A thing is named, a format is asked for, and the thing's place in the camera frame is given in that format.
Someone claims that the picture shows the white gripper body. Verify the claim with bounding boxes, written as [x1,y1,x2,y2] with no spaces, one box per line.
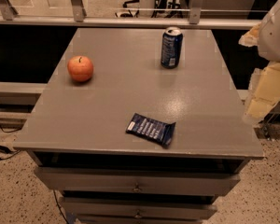
[258,0,280,62]

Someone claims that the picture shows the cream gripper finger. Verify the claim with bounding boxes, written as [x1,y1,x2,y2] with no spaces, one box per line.
[243,62,280,122]
[239,24,260,47]

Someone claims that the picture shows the red orange apple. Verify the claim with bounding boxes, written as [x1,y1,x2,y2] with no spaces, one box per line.
[67,56,94,82]

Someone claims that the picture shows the blue rxbar wrapper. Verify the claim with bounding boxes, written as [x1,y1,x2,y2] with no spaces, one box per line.
[126,113,175,147]

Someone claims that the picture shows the blue soda can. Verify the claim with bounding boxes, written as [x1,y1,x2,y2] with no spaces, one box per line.
[161,27,183,69]

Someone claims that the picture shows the grey drawer cabinet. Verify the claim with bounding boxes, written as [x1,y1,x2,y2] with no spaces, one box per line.
[15,28,263,224]

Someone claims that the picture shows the upper grey drawer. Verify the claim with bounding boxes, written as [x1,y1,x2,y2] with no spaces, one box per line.
[35,167,240,196]

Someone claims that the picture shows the grey drawer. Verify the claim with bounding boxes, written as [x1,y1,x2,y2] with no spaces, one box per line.
[35,167,240,196]
[59,197,217,219]

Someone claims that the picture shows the lower grey drawer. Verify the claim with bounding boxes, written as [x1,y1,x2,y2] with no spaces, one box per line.
[59,197,217,219]

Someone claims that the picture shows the metal railing frame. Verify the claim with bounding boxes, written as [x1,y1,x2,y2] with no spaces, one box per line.
[0,0,275,29]

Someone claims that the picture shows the black floor cable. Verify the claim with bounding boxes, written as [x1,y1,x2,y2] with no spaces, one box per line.
[0,119,22,161]

